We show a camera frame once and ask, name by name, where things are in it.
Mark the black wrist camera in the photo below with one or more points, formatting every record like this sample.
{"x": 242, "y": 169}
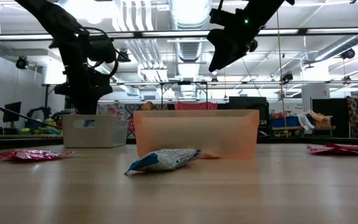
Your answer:
{"x": 102, "y": 48}
{"x": 224, "y": 18}

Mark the black monitor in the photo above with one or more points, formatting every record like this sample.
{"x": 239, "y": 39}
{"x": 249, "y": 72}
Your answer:
{"x": 11, "y": 112}

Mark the green yellow item pile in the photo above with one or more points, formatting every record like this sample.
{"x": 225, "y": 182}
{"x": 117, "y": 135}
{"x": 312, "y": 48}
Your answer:
{"x": 40, "y": 130}

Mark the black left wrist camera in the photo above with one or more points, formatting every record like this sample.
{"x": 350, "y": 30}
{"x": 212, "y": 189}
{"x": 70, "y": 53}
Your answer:
{"x": 102, "y": 48}

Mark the brown dotted fabric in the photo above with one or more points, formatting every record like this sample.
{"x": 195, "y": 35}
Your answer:
{"x": 352, "y": 115}

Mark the blue storage tub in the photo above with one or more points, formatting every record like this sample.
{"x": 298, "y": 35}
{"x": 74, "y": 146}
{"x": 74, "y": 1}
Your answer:
{"x": 286, "y": 122}

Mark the black cabinet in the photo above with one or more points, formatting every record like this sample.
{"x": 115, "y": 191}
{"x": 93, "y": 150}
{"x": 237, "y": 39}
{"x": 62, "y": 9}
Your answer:
{"x": 247, "y": 102}

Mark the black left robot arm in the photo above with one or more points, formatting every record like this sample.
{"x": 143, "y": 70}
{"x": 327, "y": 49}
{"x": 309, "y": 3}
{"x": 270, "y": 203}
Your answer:
{"x": 51, "y": 15}

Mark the black metal stand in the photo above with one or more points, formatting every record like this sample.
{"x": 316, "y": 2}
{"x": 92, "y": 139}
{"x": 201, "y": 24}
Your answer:
{"x": 184, "y": 82}

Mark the white pillar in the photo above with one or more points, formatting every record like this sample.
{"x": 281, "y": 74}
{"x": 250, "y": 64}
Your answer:
{"x": 315, "y": 96}

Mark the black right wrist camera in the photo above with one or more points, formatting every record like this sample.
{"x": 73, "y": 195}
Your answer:
{"x": 224, "y": 18}

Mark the long ceiling light strip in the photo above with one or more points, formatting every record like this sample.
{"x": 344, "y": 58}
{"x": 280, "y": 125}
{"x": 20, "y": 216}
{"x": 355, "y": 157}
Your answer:
{"x": 166, "y": 33}

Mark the black panel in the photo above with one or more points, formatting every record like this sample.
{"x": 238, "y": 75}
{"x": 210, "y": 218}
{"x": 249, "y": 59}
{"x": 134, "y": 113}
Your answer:
{"x": 337, "y": 115}

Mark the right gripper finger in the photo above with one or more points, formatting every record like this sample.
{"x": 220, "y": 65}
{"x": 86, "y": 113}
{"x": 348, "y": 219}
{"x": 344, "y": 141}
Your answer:
{"x": 213, "y": 57}
{"x": 225, "y": 59}

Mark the orange translucent plastic bin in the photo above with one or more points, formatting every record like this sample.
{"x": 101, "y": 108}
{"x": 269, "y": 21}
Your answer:
{"x": 197, "y": 130}

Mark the brown cardboard box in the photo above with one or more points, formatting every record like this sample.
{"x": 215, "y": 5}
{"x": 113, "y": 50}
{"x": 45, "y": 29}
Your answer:
{"x": 322, "y": 122}

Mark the white plastic bin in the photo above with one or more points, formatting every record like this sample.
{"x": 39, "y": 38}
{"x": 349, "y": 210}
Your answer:
{"x": 104, "y": 133}

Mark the white cloth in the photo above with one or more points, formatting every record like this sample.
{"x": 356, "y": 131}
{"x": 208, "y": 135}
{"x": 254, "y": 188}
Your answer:
{"x": 304, "y": 121}

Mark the low wooden table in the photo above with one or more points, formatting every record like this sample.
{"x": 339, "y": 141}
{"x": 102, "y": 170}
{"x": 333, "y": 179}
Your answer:
{"x": 291, "y": 128}

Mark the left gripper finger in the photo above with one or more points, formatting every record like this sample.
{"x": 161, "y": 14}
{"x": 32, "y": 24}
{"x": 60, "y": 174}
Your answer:
{"x": 90, "y": 106}
{"x": 78, "y": 106}

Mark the black aluminium table frame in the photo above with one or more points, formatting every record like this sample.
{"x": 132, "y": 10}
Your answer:
{"x": 291, "y": 140}

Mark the wide silver ventilation duct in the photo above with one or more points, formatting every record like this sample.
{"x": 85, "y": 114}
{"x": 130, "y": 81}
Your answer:
{"x": 188, "y": 49}

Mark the long silver rail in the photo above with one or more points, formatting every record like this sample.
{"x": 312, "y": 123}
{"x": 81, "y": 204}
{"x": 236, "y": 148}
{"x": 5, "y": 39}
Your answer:
{"x": 253, "y": 82}

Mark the black round ceiling fixture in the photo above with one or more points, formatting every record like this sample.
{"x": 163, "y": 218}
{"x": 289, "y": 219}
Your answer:
{"x": 21, "y": 63}
{"x": 286, "y": 77}
{"x": 124, "y": 57}
{"x": 347, "y": 53}

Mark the white blue candy bar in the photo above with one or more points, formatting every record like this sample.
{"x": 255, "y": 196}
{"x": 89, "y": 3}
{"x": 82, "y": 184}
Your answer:
{"x": 163, "y": 160}

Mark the orange red cloth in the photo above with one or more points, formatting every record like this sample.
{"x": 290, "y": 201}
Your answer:
{"x": 194, "y": 106}

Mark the slim silver ventilation duct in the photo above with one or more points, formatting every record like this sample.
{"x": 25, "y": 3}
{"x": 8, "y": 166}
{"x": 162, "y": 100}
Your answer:
{"x": 337, "y": 48}

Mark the white ceiling pipe bundle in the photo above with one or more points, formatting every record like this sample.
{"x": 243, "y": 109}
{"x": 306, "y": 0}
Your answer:
{"x": 149, "y": 53}

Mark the colourful patterned cloth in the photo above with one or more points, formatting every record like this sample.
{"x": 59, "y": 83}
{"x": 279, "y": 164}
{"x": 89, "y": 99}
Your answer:
{"x": 118, "y": 109}

